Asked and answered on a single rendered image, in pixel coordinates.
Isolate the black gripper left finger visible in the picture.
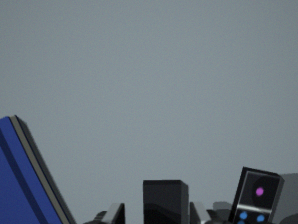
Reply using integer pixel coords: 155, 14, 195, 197
83, 203, 125, 224

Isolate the black domino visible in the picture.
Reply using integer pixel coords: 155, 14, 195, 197
228, 167, 282, 224
143, 180, 181, 224

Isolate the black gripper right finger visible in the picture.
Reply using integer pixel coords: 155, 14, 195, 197
189, 202, 274, 224

